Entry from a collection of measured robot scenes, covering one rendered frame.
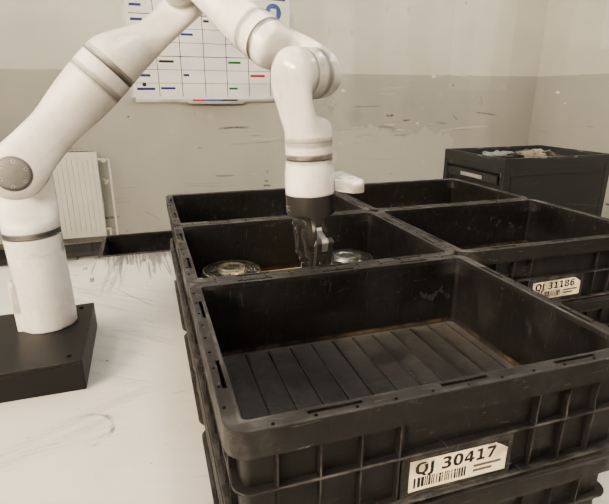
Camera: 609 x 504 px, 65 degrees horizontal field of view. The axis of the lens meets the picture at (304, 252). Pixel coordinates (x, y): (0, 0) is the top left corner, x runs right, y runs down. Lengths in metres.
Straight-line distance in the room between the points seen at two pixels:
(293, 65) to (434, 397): 0.45
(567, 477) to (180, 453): 0.46
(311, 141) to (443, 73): 3.91
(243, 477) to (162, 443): 0.34
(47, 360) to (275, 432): 0.58
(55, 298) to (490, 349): 0.72
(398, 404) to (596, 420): 0.24
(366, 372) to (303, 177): 0.28
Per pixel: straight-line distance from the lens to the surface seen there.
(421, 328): 0.74
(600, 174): 2.65
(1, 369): 0.90
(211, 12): 0.82
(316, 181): 0.70
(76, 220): 3.84
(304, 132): 0.69
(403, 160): 4.43
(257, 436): 0.37
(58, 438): 0.80
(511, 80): 5.00
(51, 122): 0.88
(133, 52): 0.89
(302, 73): 0.67
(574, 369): 0.50
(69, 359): 0.87
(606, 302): 1.01
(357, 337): 0.70
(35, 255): 0.93
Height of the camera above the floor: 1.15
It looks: 18 degrees down
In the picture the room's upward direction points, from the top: straight up
